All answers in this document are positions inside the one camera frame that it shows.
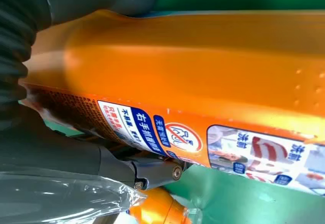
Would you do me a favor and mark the green table mat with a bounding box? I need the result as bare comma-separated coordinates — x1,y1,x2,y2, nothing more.
43,0,325,224

